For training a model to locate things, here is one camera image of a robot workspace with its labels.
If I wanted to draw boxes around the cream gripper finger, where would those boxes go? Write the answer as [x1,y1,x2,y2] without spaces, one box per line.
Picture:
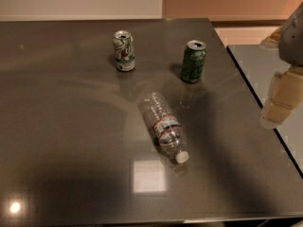
[260,26,282,48]
[259,65,303,129]

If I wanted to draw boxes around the clear plastic water bottle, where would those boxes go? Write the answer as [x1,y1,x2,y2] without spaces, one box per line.
[143,92,189,164]

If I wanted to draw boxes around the grey side table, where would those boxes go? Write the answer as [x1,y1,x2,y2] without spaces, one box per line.
[226,44,303,177]

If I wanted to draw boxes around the dark green soda can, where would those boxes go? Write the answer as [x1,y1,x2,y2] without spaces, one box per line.
[181,40,206,83]

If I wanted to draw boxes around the white green soda can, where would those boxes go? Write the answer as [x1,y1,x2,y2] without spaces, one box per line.
[113,30,135,72]

